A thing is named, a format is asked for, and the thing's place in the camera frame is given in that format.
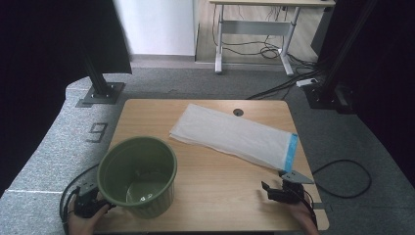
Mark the person's right hand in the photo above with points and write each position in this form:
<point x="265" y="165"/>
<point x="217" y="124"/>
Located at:
<point x="306" y="218"/>

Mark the black stand with grey base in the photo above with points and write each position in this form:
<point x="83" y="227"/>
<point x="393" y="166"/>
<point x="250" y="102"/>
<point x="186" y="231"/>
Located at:
<point x="102" y="93"/>

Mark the white plastic bag blue band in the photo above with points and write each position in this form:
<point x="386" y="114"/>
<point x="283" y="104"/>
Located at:
<point x="228" y="133"/>

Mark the green plastic bin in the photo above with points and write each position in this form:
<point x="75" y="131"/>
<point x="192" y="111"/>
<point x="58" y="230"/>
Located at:
<point x="137" y="163"/>

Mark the white metal frame desk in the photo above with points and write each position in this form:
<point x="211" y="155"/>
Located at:
<point x="254" y="27"/>

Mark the person's left hand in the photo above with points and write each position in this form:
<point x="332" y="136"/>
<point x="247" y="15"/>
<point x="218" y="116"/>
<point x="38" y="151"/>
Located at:
<point x="81" y="225"/>

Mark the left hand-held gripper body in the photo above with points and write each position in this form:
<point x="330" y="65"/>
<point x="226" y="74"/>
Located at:
<point x="85" y="204"/>

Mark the white power strip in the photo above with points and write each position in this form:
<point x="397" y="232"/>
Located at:
<point x="306" y="82"/>

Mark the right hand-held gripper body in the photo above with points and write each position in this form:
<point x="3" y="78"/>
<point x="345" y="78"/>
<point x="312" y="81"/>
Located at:
<point x="290" y="194"/>

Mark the black curtain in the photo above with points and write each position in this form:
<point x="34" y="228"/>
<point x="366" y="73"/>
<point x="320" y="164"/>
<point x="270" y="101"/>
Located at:
<point x="49" y="65"/>
<point x="385" y="81"/>

